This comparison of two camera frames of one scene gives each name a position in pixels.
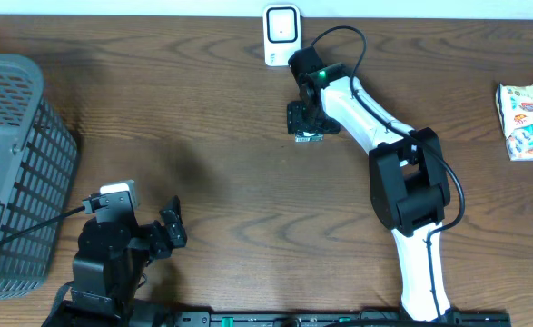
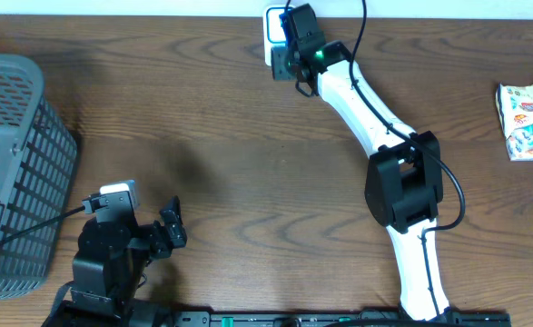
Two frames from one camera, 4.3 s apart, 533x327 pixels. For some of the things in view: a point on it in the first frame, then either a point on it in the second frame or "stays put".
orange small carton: x=532 y=153 stays put
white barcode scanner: x=282 y=33 stays put
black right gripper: x=327 y=126 -> x=276 y=69
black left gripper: x=174 y=223 stays put
